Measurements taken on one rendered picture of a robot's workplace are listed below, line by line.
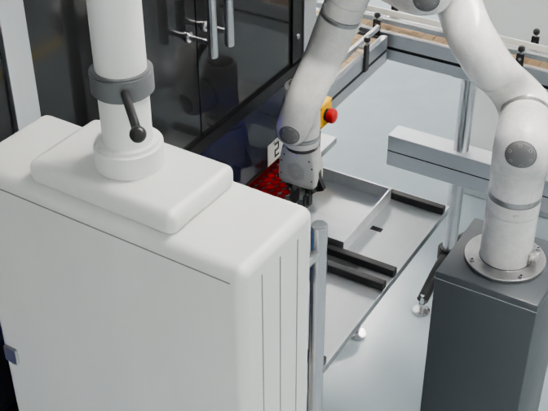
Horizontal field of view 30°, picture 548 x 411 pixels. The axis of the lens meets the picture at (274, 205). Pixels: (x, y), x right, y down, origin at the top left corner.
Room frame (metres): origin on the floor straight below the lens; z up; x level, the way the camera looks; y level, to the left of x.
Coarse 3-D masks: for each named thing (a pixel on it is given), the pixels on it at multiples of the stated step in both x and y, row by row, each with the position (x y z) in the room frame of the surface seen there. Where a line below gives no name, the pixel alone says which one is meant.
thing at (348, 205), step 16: (336, 176) 2.20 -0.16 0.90; (352, 176) 2.18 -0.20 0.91; (320, 192) 2.16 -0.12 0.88; (336, 192) 2.16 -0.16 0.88; (352, 192) 2.16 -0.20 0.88; (368, 192) 2.16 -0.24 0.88; (384, 192) 2.13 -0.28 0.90; (320, 208) 2.09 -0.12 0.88; (336, 208) 2.09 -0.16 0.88; (352, 208) 2.09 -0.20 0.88; (368, 208) 2.09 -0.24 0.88; (336, 224) 2.02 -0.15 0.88; (352, 224) 2.02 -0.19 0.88; (368, 224) 2.02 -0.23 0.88; (336, 240) 1.92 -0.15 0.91; (352, 240) 1.95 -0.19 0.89
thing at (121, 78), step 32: (96, 0) 1.18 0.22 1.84; (128, 0) 1.19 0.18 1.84; (96, 32) 1.19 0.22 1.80; (128, 32) 1.19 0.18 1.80; (96, 64) 1.19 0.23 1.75; (128, 64) 1.18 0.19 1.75; (96, 96) 1.18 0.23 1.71; (128, 96) 1.16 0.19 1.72; (128, 128) 1.18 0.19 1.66; (96, 160) 1.19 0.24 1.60; (128, 160) 1.17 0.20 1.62; (160, 160) 1.20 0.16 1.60
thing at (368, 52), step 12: (360, 24) 2.99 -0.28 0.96; (360, 36) 2.96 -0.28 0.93; (372, 36) 2.92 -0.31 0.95; (384, 36) 2.96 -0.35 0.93; (360, 48) 2.82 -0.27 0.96; (372, 48) 2.87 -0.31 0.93; (384, 48) 2.94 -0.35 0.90; (348, 60) 2.80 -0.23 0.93; (360, 60) 2.80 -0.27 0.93; (372, 60) 2.87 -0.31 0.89; (384, 60) 2.95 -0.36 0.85; (348, 72) 2.73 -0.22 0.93; (360, 72) 2.80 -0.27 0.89; (372, 72) 2.87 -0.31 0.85; (336, 84) 2.66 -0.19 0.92; (348, 84) 2.73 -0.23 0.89; (360, 84) 2.80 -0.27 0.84; (336, 96) 2.66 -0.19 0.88
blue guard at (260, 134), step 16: (272, 96) 2.14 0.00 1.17; (256, 112) 2.07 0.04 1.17; (272, 112) 2.14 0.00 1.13; (240, 128) 2.01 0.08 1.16; (256, 128) 2.07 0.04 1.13; (272, 128) 2.14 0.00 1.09; (224, 144) 1.96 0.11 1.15; (240, 144) 2.01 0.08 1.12; (256, 144) 2.07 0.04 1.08; (224, 160) 1.95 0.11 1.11; (240, 160) 2.01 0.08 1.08; (256, 160) 2.07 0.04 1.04; (240, 176) 2.01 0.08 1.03; (0, 336) 1.33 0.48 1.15; (0, 352) 1.33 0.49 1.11; (0, 368) 1.32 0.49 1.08; (0, 384) 1.32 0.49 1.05; (0, 400) 1.31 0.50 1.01
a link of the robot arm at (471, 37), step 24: (456, 0) 1.97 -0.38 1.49; (480, 0) 1.97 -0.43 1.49; (456, 24) 1.94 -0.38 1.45; (480, 24) 1.92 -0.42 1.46; (456, 48) 1.92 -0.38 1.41; (480, 48) 1.90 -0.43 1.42; (504, 48) 1.92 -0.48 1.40; (480, 72) 1.89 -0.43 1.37; (504, 72) 1.90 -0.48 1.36; (504, 96) 1.95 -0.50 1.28; (528, 96) 1.93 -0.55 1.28
